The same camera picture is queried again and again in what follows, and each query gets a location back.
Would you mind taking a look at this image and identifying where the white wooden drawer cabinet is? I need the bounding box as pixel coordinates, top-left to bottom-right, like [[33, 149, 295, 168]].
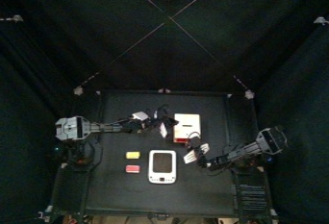
[[172, 112, 201, 140]]

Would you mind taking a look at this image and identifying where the white toy tablet dark screen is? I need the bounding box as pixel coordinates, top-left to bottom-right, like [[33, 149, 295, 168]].
[[146, 149, 179, 185]]

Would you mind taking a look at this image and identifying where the pale yellow toy block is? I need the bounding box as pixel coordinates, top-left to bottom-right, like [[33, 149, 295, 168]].
[[124, 151, 141, 161]]

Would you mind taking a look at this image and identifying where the red toy block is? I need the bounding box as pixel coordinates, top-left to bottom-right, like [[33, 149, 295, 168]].
[[124, 164, 141, 174]]

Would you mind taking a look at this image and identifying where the white text label sticker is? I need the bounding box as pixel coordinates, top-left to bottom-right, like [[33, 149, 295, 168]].
[[237, 184, 268, 212]]

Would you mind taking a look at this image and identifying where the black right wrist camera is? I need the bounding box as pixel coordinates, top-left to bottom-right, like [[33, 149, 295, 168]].
[[187, 137, 203, 151]]

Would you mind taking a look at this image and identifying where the thin white cross string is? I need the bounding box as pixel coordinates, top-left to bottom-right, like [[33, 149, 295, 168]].
[[118, 0, 249, 91], [78, 0, 227, 88]]

